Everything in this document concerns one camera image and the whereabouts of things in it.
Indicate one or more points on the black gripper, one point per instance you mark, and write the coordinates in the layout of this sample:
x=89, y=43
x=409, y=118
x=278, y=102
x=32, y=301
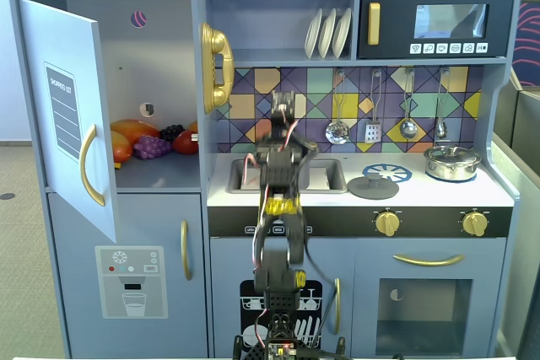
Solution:
x=283, y=106

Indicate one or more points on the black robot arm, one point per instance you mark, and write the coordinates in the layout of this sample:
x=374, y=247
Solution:
x=278, y=166

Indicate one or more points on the cabinet door with shopping list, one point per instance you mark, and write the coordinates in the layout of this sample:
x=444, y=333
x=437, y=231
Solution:
x=50, y=39

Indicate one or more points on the steel skimmer spoon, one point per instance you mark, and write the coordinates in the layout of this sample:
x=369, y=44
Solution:
x=336, y=132

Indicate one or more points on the white toy plate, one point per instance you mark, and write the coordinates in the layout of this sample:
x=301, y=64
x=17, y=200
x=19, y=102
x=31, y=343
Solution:
x=313, y=35
x=328, y=33
x=342, y=31

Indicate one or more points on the blue-grey toy kitchen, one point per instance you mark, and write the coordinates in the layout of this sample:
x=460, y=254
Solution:
x=287, y=14

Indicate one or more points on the grey sink basin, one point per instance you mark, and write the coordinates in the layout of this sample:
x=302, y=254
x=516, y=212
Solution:
x=337, y=170

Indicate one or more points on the gold toy telephone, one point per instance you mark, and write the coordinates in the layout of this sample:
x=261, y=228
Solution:
x=211, y=44

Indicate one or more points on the small orange toy fruit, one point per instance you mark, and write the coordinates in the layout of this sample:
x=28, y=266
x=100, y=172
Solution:
x=194, y=126

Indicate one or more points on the steel slotted spatula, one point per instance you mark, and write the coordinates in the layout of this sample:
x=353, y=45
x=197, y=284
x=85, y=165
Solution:
x=373, y=133

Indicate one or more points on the red toy fruit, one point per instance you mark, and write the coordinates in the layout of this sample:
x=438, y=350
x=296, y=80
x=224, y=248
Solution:
x=185, y=145

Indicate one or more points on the black toy berries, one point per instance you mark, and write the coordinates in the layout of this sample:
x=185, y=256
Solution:
x=172, y=132

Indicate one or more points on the grey round lid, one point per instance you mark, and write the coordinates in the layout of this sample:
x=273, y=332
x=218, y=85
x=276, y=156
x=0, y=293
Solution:
x=363, y=189

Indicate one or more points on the steel ladle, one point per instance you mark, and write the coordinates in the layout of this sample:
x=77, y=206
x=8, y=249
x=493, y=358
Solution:
x=408, y=129

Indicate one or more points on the black microwave door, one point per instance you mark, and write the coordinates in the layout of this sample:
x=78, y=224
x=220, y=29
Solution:
x=396, y=18

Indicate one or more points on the purple toy grapes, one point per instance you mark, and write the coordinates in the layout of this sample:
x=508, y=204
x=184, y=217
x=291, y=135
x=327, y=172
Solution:
x=152, y=147

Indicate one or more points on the red orange toy mango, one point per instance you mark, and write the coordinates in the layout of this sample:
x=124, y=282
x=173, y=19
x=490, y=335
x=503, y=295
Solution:
x=133, y=128

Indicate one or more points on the small steel spoon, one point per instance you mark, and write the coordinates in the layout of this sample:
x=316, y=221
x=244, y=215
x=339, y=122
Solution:
x=441, y=129

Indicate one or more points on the gold stove knob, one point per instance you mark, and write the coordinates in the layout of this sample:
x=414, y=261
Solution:
x=387, y=223
x=475, y=224

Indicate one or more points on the steel pot lid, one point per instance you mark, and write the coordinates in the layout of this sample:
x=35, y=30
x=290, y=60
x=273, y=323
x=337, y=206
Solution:
x=443, y=153

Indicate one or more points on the orange yellow toy fruit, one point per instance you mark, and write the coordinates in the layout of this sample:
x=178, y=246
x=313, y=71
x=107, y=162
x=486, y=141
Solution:
x=119, y=147

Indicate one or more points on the dishwasher door with rack print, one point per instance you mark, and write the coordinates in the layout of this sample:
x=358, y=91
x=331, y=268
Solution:
x=228, y=267

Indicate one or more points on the oven door with window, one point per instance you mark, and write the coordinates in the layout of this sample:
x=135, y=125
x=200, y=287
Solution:
x=367, y=259

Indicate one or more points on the steel pot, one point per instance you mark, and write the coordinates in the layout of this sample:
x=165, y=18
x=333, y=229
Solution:
x=451, y=171

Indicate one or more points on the freezer door with dispenser print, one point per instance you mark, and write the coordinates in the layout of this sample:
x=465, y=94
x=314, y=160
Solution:
x=84, y=225

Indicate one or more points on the robot controller board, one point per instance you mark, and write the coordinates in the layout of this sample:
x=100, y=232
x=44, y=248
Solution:
x=280, y=351

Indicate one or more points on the dark round floor outlet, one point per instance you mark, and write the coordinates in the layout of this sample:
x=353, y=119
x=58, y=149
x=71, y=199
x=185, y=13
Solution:
x=6, y=196

